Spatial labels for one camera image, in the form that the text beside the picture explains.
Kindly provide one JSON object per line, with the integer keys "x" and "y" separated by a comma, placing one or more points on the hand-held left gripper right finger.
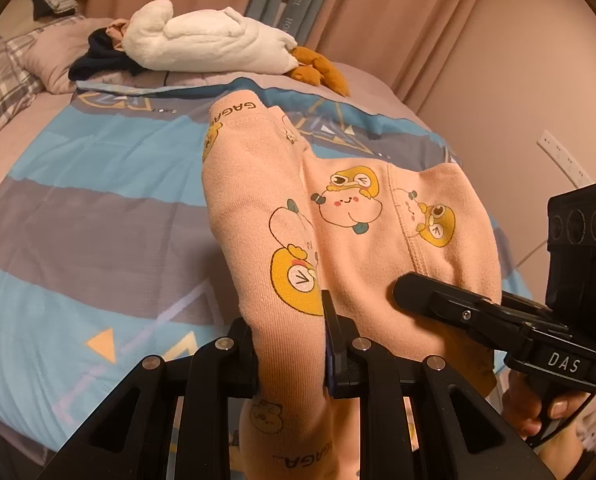
{"x": 335, "y": 355}

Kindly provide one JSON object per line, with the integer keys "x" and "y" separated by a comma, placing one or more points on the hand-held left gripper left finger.
{"x": 245, "y": 360}

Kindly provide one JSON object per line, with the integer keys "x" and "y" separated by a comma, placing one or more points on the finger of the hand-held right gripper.
{"x": 527, "y": 307}
{"x": 447, "y": 305}

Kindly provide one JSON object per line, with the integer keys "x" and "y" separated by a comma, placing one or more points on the pink cartoon print shirt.
{"x": 377, "y": 270}

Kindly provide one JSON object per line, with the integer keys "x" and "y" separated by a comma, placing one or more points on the person's right hand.
{"x": 520, "y": 405}

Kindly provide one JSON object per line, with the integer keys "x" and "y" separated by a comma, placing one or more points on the blue grey printed blanket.
{"x": 103, "y": 200}

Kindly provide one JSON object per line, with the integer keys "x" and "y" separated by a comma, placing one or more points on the pink curtain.
{"x": 402, "y": 20}

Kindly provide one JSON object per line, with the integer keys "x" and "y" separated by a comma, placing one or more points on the bed with mauve sheet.
{"x": 8, "y": 170}

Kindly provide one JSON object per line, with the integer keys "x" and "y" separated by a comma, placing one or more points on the white plush goose toy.
{"x": 203, "y": 42}

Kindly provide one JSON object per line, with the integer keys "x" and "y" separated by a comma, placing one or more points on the dark navy cloth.
{"x": 98, "y": 57}

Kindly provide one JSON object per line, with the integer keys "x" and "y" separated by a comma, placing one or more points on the blue grey curtain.
{"x": 293, "y": 0}

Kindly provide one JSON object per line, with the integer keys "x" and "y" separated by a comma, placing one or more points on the small crumpled pink cloth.
{"x": 115, "y": 27}

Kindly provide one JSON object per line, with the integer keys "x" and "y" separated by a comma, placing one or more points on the mauve pillow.
{"x": 58, "y": 55}

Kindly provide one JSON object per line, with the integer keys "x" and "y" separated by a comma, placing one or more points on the plaid pillow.
{"x": 3, "y": 85}

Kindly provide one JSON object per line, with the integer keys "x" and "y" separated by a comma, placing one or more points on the white wall power strip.
{"x": 565, "y": 157}

